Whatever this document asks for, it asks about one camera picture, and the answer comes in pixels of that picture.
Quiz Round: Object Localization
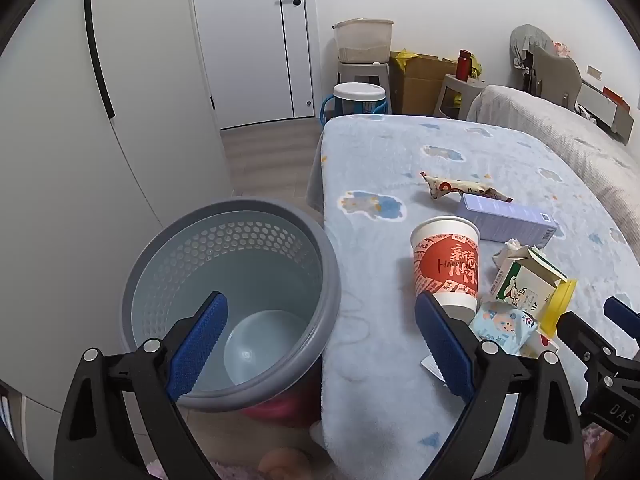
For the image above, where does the white door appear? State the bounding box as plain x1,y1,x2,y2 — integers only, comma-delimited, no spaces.
189,0,323,131

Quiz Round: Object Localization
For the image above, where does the grey chair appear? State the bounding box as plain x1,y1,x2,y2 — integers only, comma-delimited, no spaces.
522,45,583,111

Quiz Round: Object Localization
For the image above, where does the white tissue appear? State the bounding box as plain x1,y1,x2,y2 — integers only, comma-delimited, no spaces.
492,239,531,268

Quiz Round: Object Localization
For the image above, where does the white desk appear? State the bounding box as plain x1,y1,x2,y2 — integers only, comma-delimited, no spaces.
580,80,636,146

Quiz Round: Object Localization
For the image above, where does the beige bed cover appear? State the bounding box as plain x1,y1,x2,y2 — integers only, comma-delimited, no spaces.
466,85,640,256

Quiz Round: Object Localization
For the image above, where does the blue stool with white seat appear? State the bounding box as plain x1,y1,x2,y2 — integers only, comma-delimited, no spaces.
316,82,391,128

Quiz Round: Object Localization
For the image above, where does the printed snack wrapper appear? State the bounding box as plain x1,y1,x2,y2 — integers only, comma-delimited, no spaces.
419,171,515,204

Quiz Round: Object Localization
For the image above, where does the red object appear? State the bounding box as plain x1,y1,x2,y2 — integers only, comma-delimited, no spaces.
239,377,322,429

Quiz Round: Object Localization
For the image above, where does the grey cloth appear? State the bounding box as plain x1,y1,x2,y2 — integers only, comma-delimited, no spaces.
510,24,556,68

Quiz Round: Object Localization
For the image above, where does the light blue printed blanket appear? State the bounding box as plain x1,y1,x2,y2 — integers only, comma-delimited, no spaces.
306,114,640,480

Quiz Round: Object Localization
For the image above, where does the red and white paper cup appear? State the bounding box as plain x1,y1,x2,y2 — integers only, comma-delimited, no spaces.
410,216,481,325

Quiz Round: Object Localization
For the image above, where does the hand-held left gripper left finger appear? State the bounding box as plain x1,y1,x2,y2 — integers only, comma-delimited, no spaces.
54,291,229,480

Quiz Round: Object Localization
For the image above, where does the black wardrobe handle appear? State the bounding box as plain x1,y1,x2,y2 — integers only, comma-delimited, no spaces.
84,0,117,120

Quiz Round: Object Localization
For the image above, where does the brown cardboard box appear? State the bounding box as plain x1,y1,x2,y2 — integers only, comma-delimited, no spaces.
389,51,458,116

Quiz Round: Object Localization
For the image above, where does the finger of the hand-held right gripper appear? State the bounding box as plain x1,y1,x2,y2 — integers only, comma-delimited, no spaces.
556,311,620,377
602,296,640,351

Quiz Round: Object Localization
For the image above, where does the blue printed wipe packet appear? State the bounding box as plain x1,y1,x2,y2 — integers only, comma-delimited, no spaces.
468,301,538,358

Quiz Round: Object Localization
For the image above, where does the purple cardboard box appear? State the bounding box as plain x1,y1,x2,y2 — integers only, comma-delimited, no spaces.
457,192,559,249

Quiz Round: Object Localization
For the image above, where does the grey plastic stool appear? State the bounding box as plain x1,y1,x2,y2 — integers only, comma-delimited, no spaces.
336,60,391,106

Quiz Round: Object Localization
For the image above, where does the translucent storage box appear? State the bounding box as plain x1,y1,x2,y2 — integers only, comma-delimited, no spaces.
333,18,394,65

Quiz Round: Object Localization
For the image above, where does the yellow bag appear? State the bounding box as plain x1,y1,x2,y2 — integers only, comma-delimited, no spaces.
395,50,426,72

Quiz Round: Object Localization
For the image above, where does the white wardrobe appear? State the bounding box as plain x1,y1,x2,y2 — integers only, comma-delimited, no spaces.
0,0,236,413

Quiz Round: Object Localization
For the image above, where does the green and white carton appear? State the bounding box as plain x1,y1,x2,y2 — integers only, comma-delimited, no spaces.
492,246,569,317

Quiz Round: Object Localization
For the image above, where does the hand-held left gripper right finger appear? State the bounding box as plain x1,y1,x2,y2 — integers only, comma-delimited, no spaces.
415,291,586,480

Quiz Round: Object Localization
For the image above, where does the small white round lid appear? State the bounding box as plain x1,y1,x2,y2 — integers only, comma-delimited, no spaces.
421,355,444,383

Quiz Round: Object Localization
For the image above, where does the grey perforated waste basket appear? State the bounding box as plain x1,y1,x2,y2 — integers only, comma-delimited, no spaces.
119,198,342,411

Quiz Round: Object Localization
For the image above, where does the beige plastic stool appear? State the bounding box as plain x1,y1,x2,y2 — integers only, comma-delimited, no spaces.
434,74,486,121

